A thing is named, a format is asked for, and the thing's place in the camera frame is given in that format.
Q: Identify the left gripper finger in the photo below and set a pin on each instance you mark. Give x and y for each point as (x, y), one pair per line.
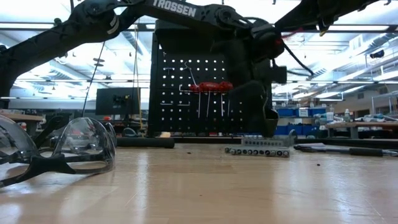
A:
(259, 112)
(244, 109)

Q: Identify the lilac pen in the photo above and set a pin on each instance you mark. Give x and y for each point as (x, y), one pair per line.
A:
(311, 144)

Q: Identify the black ballpoint pen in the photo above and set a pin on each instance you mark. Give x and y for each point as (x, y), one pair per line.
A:
(326, 150)
(367, 152)

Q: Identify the claw hammer black grip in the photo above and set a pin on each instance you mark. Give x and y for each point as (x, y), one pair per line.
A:
(146, 142)

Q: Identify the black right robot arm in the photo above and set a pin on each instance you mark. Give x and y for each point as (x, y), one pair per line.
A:
(311, 12)

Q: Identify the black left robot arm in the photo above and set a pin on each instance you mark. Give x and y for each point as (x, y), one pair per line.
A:
(130, 12)

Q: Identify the U-shaped metal peg hook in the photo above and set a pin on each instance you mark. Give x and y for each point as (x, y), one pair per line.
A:
(190, 74)
(168, 68)

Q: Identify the long metal peg hook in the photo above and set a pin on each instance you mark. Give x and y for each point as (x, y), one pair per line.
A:
(186, 91)

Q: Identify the blue storage bin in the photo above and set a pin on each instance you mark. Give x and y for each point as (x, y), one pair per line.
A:
(318, 112)
(285, 112)
(298, 130)

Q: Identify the black pegboard tool cart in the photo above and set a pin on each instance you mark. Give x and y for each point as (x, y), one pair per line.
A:
(180, 40)

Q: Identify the white plastic container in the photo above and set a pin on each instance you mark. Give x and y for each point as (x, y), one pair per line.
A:
(329, 117)

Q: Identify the small beige block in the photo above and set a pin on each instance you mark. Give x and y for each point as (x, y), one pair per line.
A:
(165, 134)

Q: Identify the clear plastic bottle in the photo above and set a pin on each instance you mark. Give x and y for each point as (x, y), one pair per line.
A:
(347, 116)

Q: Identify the yellow hanging tag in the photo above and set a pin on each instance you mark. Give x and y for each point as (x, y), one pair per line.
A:
(323, 32)

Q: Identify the wooden workbench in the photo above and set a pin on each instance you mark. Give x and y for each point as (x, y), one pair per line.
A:
(367, 125)

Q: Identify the black mounted device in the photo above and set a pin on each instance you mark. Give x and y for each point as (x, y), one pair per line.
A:
(377, 54)

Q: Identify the black computer monitor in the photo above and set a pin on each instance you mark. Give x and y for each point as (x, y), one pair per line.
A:
(109, 102)

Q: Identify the wooden side table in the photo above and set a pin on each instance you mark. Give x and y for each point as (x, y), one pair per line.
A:
(18, 117)

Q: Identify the black aluminium table frame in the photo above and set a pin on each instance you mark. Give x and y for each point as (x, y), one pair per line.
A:
(205, 140)

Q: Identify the clear safety glasses black frame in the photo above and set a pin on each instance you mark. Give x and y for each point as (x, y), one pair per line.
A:
(87, 146)
(112, 133)

